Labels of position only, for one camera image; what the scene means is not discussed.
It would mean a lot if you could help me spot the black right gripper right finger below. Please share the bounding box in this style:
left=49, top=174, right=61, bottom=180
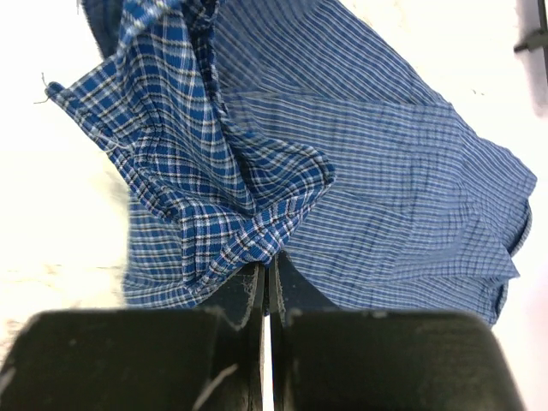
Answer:
left=268, top=253, right=523, bottom=410

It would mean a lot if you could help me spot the whiteboard with red writing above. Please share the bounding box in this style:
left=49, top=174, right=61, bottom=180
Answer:
left=513, top=0, right=547, bottom=118

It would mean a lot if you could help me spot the blue checked long sleeve shirt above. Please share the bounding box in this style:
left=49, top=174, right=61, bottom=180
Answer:
left=46, top=1, right=536, bottom=324

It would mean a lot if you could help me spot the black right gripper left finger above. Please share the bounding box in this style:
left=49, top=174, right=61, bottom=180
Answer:
left=1, top=263, right=265, bottom=410

